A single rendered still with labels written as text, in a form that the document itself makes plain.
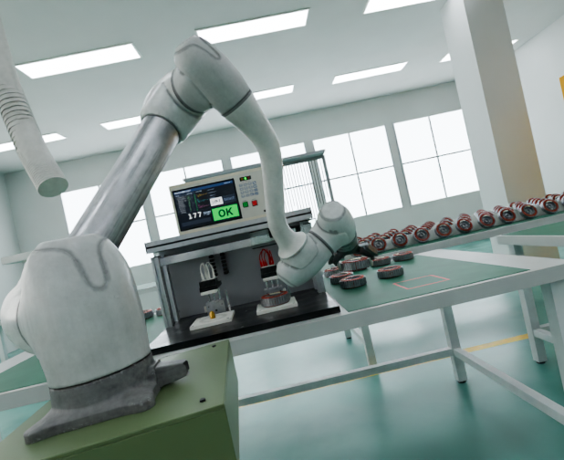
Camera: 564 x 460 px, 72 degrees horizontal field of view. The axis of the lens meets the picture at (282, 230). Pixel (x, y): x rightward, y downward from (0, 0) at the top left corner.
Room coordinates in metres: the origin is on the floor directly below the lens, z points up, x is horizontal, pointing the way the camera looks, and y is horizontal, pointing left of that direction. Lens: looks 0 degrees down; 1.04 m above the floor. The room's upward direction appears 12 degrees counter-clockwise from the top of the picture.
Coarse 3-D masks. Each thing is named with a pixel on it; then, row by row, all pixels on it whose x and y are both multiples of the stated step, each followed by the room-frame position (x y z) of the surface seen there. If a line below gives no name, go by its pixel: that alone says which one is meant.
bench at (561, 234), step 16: (560, 224) 2.17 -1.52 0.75; (512, 240) 2.14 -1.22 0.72; (528, 240) 2.00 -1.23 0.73; (544, 240) 1.89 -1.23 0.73; (560, 240) 1.79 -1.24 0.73; (528, 288) 2.20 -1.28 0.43; (528, 304) 2.20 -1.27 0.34; (528, 320) 2.21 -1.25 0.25; (528, 336) 2.24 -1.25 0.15; (544, 336) 2.11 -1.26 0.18; (544, 352) 2.20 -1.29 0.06
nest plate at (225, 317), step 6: (228, 312) 1.50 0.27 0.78; (234, 312) 1.51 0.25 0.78; (204, 318) 1.50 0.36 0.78; (216, 318) 1.44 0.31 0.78; (222, 318) 1.42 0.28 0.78; (228, 318) 1.39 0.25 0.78; (192, 324) 1.43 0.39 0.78; (198, 324) 1.40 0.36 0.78; (204, 324) 1.38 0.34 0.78; (210, 324) 1.38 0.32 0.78; (216, 324) 1.38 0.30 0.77
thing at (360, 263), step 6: (354, 258) 1.51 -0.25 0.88; (360, 258) 1.50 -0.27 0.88; (366, 258) 1.44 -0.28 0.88; (342, 264) 1.45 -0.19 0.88; (348, 264) 1.43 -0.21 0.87; (354, 264) 1.42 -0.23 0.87; (360, 264) 1.42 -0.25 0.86; (366, 264) 1.43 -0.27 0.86; (342, 270) 1.46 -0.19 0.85; (348, 270) 1.44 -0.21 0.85
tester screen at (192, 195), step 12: (180, 192) 1.58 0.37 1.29; (192, 192) 1.59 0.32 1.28; (204, 192) 1.59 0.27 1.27; (216, 192) 1.59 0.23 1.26; (228, 192) 1.59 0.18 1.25; (180, 204) 1.58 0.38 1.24; (192, 204) 1.59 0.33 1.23; (204, 204) 1.59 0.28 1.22; (228, 204) 1.59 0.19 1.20; (180, 216) 1.58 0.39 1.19; (204, 216) 1.59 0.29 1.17
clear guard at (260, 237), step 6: (300, 222) 1.37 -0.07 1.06; (306, 222) 1.37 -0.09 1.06; (312, 222) 1.36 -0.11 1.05; (294, 228) 1.35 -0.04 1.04; (300, 228) 1.35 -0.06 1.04; (306, 228) 1.35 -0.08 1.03; (252, 234) 1.36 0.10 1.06; (258, 234) 1.35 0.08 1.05; (264, 234) 1.35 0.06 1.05; (306, 234) 1.33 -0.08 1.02; (252, 240) 1.34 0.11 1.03; (258, 240) 1.33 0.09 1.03; (264, 240) 1.33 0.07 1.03; (270, 240) 1.33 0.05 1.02; (252, 246) 1.32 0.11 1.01; (258, 246) 1.31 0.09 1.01
